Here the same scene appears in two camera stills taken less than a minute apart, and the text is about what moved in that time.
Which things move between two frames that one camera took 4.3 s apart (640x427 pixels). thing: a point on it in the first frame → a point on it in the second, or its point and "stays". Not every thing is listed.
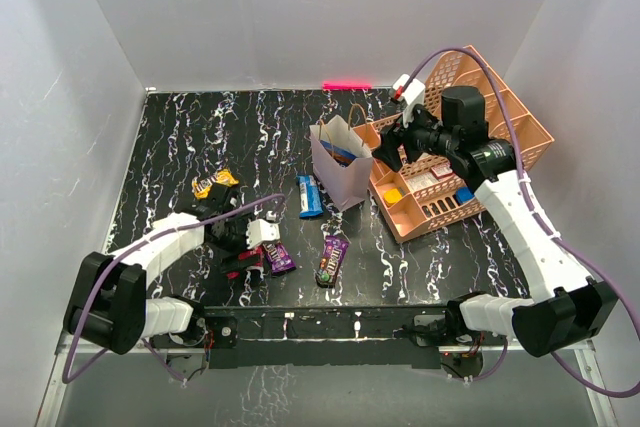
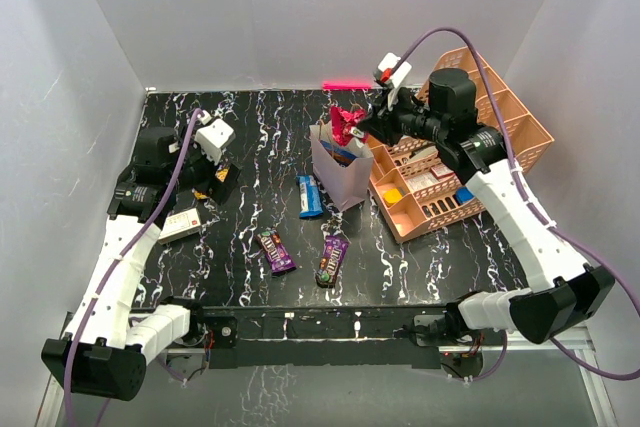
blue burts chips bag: x=343 y=156 stays
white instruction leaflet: x=421 y=181 stays
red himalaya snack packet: x=258 y=254 → x=342 y=121
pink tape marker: x=340 y=85 stays
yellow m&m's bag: x=224 y=178 stays
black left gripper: x=226 y=258 → x=217 y=188
